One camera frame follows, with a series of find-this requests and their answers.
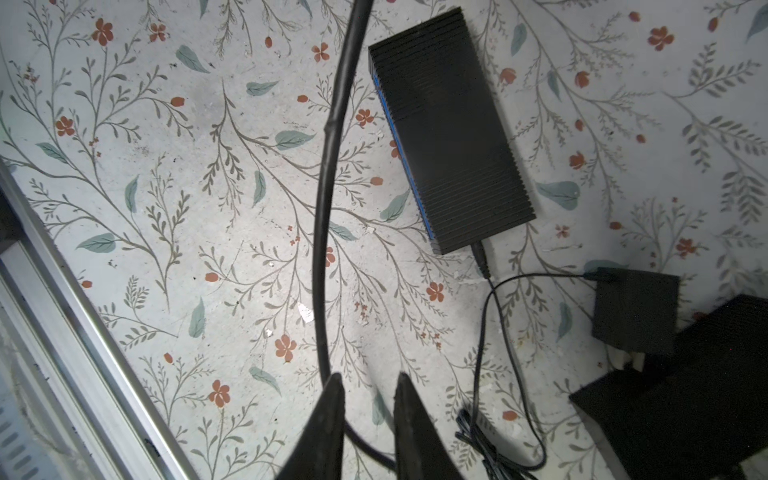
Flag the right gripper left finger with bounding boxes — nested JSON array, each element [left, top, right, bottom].
[[276, 373, 345, 480]]

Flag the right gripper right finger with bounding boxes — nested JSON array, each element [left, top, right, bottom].
[[394, 373, 463, 480]]

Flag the black power adapter with cable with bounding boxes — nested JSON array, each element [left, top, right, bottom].
[[456, 242, 680, 479]]

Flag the long black power brick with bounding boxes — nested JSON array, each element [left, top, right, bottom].
[[570, 295, 767, 479]]

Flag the black network switch box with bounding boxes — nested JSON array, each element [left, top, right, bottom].
[[368, 8, 536, 255]]

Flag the long black cable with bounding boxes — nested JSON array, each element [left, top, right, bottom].
[[310, 0, 398, 472]]

